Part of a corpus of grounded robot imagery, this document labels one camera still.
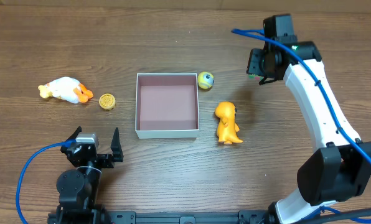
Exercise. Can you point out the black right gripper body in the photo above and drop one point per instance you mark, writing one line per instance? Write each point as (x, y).
(254, 62)

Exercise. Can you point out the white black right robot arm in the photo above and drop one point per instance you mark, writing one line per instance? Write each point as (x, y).
(340, 166)

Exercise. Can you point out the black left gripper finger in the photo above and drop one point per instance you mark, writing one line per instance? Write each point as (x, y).
(116, 147)
(75, 134)

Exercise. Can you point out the yellow blue toy ball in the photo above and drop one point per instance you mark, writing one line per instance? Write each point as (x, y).
(205, 80)

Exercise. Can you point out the white orange plush duck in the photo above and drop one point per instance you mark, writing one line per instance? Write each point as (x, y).
(66, 88)

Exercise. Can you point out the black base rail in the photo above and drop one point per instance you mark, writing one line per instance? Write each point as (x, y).
(241, 217)

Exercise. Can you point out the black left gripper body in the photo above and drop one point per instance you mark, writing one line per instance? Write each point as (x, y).
(99, 158)

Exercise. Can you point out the colourful puzzle cube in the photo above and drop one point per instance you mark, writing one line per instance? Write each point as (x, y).
(255, 77)

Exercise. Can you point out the white cardboard box pink inside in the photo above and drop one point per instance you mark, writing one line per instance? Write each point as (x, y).
(167, 106)

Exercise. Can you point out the yellow round wheel toy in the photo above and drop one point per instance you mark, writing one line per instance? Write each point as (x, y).
(107, 101)

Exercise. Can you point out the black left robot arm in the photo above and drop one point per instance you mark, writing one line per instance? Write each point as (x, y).
(78, 187)

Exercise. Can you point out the orange dinosaur toy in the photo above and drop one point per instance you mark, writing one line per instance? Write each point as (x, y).
(227, 127)

